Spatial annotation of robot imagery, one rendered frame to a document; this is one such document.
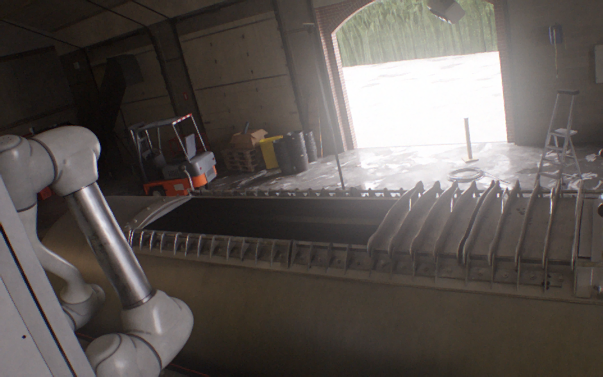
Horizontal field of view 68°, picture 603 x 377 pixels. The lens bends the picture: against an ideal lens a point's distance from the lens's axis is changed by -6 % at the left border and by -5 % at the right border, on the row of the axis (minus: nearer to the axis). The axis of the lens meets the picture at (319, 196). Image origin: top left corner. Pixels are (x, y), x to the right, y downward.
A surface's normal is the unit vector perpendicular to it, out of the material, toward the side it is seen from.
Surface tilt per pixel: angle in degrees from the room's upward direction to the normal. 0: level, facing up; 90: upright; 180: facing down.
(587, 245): 12
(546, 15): 90
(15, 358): 90
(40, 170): 103
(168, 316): 77
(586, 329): 42
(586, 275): 30
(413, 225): 7
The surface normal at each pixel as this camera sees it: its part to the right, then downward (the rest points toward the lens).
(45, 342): 0.69, 0.11
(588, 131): -0.49, 0.40
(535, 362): -0.52, -0.24
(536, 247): -0.33, -0.79
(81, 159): 0.88, -0.11
